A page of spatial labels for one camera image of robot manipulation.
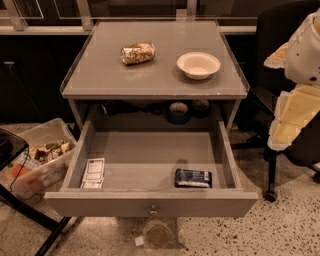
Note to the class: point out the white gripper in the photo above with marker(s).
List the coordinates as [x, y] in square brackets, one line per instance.
[304, 61]

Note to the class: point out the blue rxbar blueberry bar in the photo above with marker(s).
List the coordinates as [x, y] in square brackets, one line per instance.
[193, 178]

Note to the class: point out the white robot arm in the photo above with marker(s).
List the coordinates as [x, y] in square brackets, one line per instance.
[300, 59]

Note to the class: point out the grey cabinet with counter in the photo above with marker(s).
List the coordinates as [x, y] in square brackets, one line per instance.
[99, 73]

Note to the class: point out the metal drawer knob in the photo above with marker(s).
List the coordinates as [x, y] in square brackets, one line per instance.
[153, 211]

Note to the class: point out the open grey top drawer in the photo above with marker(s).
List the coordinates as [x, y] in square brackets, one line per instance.
[142, 151]

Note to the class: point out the white packets in drawer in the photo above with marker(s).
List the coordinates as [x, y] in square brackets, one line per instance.
[93, 176]

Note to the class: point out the black office chair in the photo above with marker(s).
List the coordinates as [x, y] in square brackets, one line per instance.
[275, 26]

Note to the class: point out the dark tape roll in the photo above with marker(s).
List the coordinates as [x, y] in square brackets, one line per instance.
[200, 108]
[178, 113]

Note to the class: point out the white paper bowl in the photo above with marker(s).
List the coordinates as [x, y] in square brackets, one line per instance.
[198, 65]

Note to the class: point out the shiny foil snack bag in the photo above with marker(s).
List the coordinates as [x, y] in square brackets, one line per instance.
[137, 53]

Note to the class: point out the clear jar on floor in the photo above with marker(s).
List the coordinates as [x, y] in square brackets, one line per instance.
[160, 233]

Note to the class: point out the clear plastic snack bin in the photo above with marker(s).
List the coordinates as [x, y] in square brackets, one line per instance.
[43, 163]

